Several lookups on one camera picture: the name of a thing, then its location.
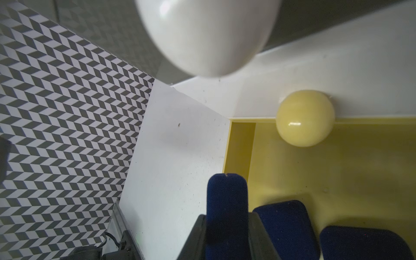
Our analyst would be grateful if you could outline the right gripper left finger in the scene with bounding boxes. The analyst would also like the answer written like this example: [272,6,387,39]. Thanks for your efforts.
[177,214,206,260]

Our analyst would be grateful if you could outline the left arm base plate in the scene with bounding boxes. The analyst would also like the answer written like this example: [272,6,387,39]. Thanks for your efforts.
[61,230,144,260]

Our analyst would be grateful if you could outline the navy brooch box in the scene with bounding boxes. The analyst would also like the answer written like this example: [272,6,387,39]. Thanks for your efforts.
[253,200,321,260]
[205,173,251,260]
[319,226,415,260]

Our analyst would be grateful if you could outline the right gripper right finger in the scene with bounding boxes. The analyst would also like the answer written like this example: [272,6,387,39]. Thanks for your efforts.
[249,212,281,260]

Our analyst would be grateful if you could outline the three-drawer storage cabinet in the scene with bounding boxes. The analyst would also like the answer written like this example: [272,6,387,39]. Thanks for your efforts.
[119,1,416,260]

